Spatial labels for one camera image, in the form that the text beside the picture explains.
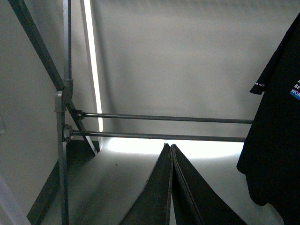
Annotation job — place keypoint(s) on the black t-shirt on rack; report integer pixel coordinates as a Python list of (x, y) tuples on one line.
[(270, 158)]

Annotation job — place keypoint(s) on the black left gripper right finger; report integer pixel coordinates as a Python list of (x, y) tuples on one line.
[(194, 201)]

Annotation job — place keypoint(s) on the dark metal clothes rack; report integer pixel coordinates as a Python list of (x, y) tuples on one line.
[(68, 119)]

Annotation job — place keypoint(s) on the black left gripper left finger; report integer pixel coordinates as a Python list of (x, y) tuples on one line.
[(152, 207)]

